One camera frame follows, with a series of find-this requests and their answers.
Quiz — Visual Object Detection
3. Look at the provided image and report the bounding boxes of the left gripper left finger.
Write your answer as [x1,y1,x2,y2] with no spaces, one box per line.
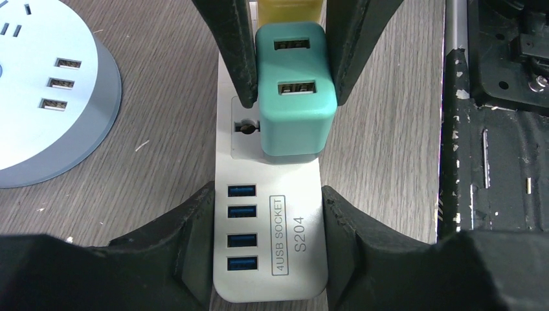
[1,182,215,310]

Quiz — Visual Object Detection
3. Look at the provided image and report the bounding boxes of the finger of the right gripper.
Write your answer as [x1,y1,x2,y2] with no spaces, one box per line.
[193,0,258,108]
[326,0,403,106]

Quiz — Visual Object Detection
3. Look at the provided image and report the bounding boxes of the round blue power strip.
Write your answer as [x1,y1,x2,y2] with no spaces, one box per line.
[1,1,122,188]

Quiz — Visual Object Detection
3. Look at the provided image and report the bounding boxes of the yellow charger on white strip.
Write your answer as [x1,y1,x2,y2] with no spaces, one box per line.
[256,0,323,27]

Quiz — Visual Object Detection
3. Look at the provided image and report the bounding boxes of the teal charger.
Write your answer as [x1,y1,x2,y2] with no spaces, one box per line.
[256,21,338,156]

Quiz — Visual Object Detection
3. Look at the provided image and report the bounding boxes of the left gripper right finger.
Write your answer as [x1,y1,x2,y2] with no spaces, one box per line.
[322,186,548,310]

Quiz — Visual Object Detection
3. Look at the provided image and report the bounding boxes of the white usb power strip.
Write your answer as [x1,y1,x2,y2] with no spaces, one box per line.
[213,0,330,304]

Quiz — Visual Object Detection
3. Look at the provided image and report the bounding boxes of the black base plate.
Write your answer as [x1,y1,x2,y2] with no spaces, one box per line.
[436,1,548,239]

